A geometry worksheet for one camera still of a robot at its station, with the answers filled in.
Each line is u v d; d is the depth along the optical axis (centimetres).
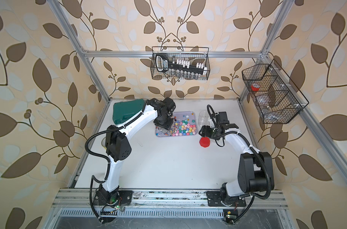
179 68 86
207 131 79
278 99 73
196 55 91
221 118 71
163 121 75
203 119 99
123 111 108
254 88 82
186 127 102
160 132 99
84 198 76
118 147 52
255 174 43
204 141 93
